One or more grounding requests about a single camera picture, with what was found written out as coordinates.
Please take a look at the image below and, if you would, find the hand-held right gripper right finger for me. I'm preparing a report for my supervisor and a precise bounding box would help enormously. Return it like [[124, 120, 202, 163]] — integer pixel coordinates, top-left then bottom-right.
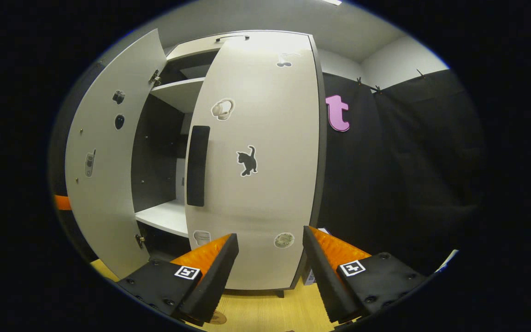
[[302, 225, 427, 326]]

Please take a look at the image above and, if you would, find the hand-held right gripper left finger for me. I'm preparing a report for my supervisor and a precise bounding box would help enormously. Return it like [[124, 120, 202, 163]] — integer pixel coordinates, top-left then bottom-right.
[[117, 233, 240, 326]]

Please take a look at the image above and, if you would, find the white cabinet door phone sticker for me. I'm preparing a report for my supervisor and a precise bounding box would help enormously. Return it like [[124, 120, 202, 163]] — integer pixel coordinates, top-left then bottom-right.
[[65, 29, 168, 280]]

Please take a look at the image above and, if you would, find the white cabinet shelf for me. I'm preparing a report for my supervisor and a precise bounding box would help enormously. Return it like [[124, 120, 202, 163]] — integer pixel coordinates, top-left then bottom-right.
[[150, 77, 205, 114], [135, 199, 189, 238]]

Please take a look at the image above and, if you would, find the white cabinet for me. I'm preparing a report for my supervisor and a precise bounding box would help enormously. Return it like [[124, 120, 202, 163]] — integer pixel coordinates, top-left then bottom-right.
[[132, 30, 329, 298]]

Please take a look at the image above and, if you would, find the black backdrop cloth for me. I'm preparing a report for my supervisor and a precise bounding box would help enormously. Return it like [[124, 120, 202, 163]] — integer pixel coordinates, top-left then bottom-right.
[[48, 60, 486, 278]]

